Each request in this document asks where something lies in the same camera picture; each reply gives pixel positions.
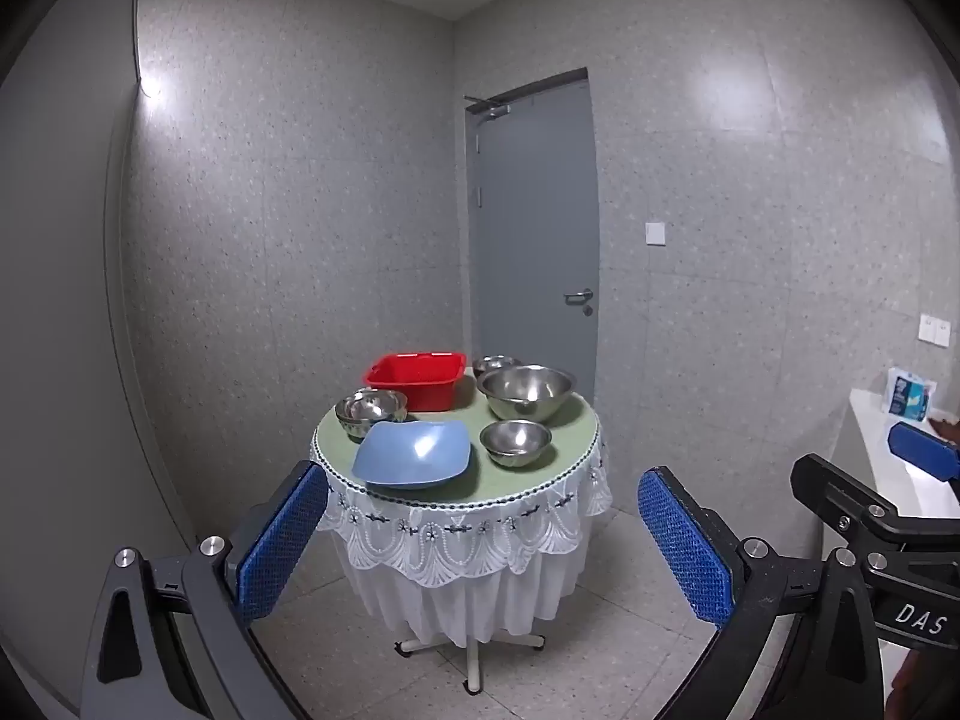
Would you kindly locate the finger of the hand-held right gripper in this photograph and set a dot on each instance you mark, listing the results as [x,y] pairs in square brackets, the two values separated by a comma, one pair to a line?
[926,454]
[832,491]

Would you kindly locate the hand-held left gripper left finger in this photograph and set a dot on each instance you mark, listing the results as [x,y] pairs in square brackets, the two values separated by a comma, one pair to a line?
[281,540]

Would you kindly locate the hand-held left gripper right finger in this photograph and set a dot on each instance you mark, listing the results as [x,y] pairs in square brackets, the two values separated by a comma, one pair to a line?
[686,540]

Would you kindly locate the small steel bowl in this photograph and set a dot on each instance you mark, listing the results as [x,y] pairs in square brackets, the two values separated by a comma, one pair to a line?
[360,416]
[390,399]
[515,441]
[495,364]

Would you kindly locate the blue square plate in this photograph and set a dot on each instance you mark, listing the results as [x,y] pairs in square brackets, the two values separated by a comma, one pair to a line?
[409,454]

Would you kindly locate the red plastic basin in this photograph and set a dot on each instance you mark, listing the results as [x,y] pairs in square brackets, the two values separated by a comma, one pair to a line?
[416,382]

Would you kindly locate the large steel bowl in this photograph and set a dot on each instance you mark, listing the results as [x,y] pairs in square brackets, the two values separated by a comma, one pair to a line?
[526,388]

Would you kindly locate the white counter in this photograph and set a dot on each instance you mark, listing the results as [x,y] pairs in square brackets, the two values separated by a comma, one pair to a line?
[874,435]

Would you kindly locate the blue white tissue pack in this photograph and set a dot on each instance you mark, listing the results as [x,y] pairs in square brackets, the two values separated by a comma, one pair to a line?
[909,394]

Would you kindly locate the white table base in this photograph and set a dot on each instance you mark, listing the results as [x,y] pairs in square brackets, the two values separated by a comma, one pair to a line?
[474,660]

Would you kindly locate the grey door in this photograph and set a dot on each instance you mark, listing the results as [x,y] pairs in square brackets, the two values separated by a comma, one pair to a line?
[532,225]

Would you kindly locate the door closer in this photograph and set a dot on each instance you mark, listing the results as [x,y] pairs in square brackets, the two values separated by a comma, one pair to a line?
[491,109]

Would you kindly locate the white double wall switch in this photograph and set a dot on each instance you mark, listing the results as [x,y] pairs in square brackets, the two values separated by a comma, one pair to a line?
[935,330]

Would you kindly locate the white light switch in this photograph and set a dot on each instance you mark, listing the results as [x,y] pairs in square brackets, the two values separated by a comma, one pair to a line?
[656,233]

